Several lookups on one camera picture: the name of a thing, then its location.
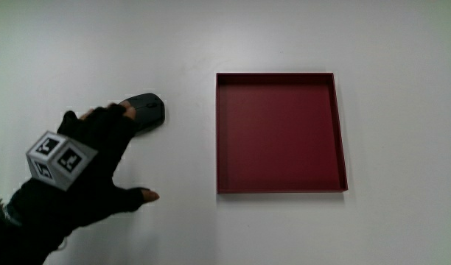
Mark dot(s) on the white desk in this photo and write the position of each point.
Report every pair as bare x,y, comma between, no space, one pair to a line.
395,110

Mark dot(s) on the black computer mouse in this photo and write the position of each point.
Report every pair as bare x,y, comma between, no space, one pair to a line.
150,110

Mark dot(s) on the person's left forearm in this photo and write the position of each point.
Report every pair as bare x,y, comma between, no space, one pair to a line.
15,235

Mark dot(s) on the person's left hand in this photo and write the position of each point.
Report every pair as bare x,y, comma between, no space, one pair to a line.
100,162

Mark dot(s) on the red square tray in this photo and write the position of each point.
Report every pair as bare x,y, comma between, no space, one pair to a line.
280,136

